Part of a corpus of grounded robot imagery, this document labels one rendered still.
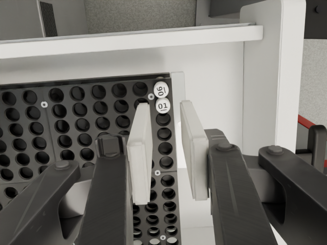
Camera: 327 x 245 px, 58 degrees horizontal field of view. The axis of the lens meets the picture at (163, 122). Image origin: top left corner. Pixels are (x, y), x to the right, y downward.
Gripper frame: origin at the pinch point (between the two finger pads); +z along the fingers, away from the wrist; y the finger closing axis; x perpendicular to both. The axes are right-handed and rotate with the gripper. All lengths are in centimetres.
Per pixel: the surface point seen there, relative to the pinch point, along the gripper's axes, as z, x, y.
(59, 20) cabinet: 61, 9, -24
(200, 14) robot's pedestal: 99, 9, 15
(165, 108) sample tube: 8.9, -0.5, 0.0
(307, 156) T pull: 9.2, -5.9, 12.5
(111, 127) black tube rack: 10.0, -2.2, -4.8
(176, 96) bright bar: 15.3, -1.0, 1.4
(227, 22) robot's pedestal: 99, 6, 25
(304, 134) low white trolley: 45, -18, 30
